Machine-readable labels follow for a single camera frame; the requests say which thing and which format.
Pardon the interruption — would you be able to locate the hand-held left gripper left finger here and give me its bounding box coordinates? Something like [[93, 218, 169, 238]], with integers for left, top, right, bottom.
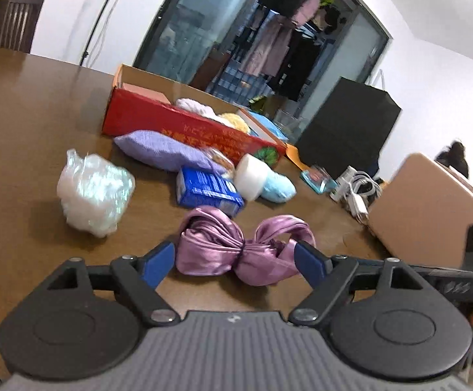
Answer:
[[47, 241, 180, 327]]

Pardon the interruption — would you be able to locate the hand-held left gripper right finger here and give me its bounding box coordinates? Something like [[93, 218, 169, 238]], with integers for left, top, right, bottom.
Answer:
[[288, 240, 426, 328]]

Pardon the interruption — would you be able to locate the purple satin bow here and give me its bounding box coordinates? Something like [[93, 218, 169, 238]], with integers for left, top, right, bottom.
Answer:
[[175, 207, 316, 286]]

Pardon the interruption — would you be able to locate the light blue plush ball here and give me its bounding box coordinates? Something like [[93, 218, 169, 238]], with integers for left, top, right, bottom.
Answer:
[[261, 170, 297, 203]]

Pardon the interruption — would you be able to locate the blue tissue pack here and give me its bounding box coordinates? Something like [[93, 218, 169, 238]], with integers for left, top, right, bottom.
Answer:
[[176, 166, 245, 217]]

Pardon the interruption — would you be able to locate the clear plastic bag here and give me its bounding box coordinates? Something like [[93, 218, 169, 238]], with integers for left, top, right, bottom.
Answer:
[[56, 149, 136, 238]]

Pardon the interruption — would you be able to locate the purple fluffy towel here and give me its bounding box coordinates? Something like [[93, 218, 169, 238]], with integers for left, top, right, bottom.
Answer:
[[114, 130, 229, 173]]

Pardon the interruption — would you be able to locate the small clear packet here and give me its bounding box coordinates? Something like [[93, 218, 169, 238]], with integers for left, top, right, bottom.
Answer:
[[206, 147, 237, 180]]

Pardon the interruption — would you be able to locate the red cardboard box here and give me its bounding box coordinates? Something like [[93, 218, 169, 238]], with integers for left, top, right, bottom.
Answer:
[[102, 64, 288, 169]]

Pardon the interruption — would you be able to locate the white yellow plush toy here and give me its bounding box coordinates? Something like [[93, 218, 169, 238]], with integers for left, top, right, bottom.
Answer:
[[175, 98, 250, 133]]

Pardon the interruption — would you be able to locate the tan box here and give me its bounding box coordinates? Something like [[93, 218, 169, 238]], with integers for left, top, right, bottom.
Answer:
[[367, 152, 473, 269]]

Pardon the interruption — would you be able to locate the teal snack packet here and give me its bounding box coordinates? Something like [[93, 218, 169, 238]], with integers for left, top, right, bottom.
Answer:
[[300, 165, 339, 194]]

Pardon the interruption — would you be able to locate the orange envelope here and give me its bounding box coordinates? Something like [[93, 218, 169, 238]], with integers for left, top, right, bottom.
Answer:
[[285, 143, 310, 170]]

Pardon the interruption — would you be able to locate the clear glass cup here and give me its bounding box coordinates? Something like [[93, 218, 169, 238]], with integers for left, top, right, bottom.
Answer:
[[275, 108, 304, 133]]

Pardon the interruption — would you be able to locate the black long dress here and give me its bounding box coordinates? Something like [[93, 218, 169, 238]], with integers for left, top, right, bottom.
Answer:
[[267, 28, 322, 100]]

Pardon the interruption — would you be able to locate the brown wooden chair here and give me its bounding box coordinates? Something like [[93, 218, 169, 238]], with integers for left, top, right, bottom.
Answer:
[[189, 49, 225, 90]]

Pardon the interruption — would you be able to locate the pink long robe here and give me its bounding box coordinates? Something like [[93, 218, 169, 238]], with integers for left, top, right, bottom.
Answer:
[[240, 16, 294, 76]]

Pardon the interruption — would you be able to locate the sliding glass door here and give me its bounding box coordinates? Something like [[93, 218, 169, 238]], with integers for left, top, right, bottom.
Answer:
[[132, 0, 392, 107]]

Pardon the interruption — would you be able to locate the pink hanging jacket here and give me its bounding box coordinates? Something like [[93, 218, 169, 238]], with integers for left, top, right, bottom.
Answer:
[[291, 0, 322, 27]]

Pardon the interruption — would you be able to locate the white charger cable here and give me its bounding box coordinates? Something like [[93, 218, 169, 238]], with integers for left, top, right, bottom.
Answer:
[[340, 171, 384, 223]]

